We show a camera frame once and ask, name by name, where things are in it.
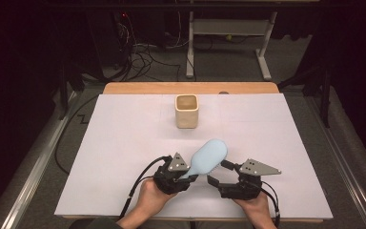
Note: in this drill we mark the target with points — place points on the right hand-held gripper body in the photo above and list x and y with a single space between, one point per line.
246 187

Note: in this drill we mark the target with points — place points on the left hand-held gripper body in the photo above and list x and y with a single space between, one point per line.
166 181

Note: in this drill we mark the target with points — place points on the light blue hairbrush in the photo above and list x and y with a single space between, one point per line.
208 156

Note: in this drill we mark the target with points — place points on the cream square cup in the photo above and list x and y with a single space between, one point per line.
187 119

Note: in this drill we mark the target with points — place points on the person's left hand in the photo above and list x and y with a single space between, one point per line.
151 198

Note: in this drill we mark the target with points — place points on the person's right hand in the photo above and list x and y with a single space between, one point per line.
259 208

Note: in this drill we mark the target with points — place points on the white table cover sheet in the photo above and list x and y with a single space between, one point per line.
124 143

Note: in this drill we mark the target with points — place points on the wooden table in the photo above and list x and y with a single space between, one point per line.
139 88

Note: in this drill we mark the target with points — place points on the black stand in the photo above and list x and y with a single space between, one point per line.
322 95
65 92

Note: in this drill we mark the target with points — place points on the small yellow-green ball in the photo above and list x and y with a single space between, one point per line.
228 37

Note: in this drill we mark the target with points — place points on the dark computer tower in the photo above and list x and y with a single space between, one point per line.
108 38

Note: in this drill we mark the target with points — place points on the aluminium floor rail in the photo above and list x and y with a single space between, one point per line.
35 168
346 165

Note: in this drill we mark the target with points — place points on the white metal stand frame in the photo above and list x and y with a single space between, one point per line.
228 27

